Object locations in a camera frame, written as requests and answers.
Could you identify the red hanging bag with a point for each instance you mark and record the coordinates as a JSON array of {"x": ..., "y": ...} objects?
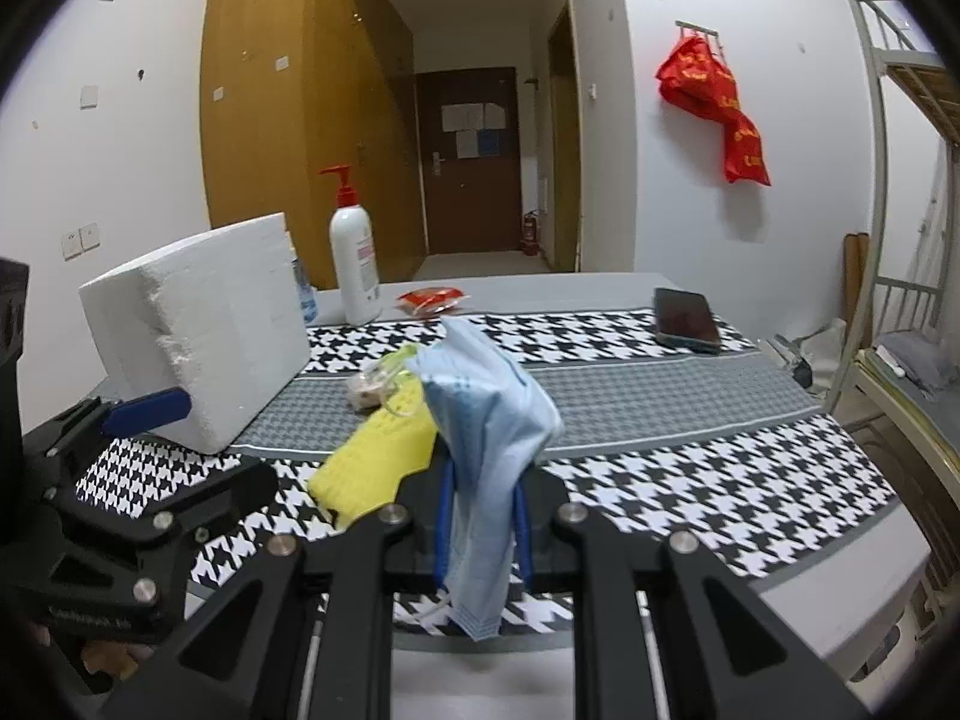
[{"x": 693, "y": 78}]

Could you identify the white wall switch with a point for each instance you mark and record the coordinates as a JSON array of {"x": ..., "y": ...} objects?
[{"x": 89, "y": 97}]

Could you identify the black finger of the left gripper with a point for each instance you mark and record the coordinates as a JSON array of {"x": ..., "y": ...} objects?
[{"x": 210, "y": 509}]

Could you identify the green pink wrapped packet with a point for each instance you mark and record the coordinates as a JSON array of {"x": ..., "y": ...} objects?
[{"x": 375, "y": 386}]

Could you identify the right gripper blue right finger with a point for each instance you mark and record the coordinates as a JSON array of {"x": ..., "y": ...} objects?
[{"x": 521, "y": 529}]

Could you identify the dark brown door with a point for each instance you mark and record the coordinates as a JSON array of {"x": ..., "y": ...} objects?
[{"x": 470, "y": 159}]

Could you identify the wooden side door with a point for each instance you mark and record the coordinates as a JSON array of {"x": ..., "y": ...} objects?
[{"x": 563, "y": 85}]

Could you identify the white styrofoam box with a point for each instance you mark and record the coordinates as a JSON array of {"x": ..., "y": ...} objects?
[{"x": 216, "y": 314}]

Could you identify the red fire extinguisher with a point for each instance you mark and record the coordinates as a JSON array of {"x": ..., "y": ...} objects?
[{"x": 530, "y": 239}]

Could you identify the blue face mask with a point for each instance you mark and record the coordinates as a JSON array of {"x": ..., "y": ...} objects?
[{"x": 495, "y": 419}]

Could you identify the white red pump bottle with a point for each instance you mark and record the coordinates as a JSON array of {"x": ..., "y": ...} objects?
[{"x": 353, "y": 251}]

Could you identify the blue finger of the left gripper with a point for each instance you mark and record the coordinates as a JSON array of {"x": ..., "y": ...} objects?
[{"x": 150, "y": 412}]

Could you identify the yellow cloth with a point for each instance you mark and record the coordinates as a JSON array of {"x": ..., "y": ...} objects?
[{"x": 390, "y": 443}]

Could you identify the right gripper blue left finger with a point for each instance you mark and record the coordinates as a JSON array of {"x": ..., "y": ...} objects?
[{"x": 443, "y": 524}]

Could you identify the houndstooth table cloth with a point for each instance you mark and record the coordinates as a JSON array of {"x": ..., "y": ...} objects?
[{"x": 656, "y": 438}]

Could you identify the black smartphone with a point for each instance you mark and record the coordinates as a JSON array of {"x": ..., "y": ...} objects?
[{"x": 684, "y": 320}]

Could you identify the wall socket pair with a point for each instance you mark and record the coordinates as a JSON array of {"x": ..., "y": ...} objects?
[{"x": 79, "y": 241}]

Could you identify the metal bunk bed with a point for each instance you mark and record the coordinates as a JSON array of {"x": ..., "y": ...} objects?
[{"x": 897, "y": 376}]

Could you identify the red snack packet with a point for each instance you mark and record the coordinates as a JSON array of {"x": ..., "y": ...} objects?
[{"x": 431, "y": 301}]

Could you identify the wooden wardrobe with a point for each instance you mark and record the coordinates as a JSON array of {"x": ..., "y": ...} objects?
[{"x": 290, "y": 89}]

